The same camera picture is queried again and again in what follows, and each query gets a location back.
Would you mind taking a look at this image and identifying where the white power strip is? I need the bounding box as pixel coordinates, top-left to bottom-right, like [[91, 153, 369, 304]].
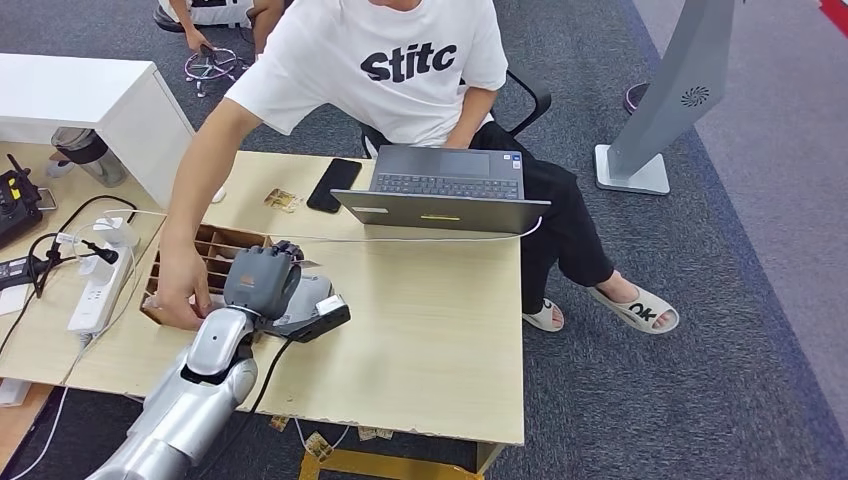
[[66, 243, 134, 336]]

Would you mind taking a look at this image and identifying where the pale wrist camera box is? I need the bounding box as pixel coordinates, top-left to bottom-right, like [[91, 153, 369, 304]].
[[254, 294, 352, 344]]

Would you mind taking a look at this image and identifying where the person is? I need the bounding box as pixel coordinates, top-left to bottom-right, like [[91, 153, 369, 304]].
[[142, 0, 680, 336]]

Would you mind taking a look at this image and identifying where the wooden slotted organizer box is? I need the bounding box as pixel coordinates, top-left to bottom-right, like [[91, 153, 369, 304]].
[[139, 223, 274, 329]]

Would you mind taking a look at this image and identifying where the person crouching in background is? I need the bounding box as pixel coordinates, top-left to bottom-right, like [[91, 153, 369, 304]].
[[153, 0, 286, 54]]

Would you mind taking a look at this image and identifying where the beige slipper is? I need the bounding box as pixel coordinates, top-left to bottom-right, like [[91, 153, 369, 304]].
[[586, 284, 681, 336], [521, 298, 566, 334]]

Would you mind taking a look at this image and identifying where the black office chair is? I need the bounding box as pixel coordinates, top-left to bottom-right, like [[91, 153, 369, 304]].
[[359, 66, 553, 159]]

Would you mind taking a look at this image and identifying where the black handheld device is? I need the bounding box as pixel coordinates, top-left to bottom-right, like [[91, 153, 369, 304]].
[[0, 154, 42, 250]]

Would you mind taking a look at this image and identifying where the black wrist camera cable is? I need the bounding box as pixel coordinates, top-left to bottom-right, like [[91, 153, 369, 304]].
[[195, 337, 294, 480]]

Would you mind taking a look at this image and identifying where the purple ring chair base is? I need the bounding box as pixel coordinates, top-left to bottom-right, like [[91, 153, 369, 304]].
[[183, 44, 248, 99]]

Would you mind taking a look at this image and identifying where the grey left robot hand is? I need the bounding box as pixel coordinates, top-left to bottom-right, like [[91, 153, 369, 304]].
[[223, 241, 306, 321]]

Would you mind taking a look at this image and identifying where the yellow frame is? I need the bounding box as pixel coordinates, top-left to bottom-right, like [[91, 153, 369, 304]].
[[298, 450, 485, 480]]

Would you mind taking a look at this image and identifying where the white charger plug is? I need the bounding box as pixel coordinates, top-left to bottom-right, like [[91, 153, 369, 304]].
[[91, 217, 139, 250]]

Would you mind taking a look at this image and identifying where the round pink-rimmed base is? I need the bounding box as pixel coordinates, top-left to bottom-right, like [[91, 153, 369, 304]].
[[622, 82, 649, 116]]

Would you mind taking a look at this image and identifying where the white cabinet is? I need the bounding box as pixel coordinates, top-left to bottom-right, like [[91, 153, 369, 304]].
[[0, 54, 197, 212]]

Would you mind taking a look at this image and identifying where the black power brick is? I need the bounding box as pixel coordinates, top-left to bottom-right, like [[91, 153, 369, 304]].
[[0, 256, 49, 291]]

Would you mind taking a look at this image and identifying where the white power adapter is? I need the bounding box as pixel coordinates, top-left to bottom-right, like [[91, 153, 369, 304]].
[[78, 254, 114, 287]]

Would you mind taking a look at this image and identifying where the grey laptop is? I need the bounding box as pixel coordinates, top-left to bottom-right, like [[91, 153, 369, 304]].
[[329, 144, 552, 235]]

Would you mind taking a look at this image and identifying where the white power strip cord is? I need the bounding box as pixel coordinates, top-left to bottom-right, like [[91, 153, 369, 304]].
[[9, 331, 101, 480]]

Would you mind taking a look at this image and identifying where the white box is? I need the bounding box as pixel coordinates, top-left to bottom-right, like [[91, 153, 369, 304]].
[[0, 379, 31, 409]]

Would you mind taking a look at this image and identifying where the grey kiosk stand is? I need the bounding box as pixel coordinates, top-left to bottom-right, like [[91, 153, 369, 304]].
[[592, 0, 737, 197]]

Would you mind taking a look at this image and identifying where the grey drinking bottle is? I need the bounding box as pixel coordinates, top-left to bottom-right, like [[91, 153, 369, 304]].
[[49, 127, 128, 189]]

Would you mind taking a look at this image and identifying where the beige right slipper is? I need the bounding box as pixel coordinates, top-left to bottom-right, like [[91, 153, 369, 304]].
[[521, 298, 566, 334]]

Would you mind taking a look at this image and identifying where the long white cable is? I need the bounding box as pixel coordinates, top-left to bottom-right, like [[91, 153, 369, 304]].
[[99, 209, 543, 245]]

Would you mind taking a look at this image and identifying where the beige left slipper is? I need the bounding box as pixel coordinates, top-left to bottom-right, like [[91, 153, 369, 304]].
[[586, 284, 681, 336]]

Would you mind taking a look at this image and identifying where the black plug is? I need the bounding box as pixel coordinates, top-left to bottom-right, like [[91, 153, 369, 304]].
[[80, 241, 119, 266]]

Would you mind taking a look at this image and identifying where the black smartphone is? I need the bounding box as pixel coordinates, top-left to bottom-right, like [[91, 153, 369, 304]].
[[305, 158, 364, 215]]

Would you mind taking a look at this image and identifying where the person's right hand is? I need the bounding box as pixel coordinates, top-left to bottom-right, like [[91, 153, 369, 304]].
[[150, 241, 213, 331]]

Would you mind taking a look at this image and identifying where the grey card reader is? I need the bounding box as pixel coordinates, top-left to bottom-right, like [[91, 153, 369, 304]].
[[271, 274, 334, 337]]

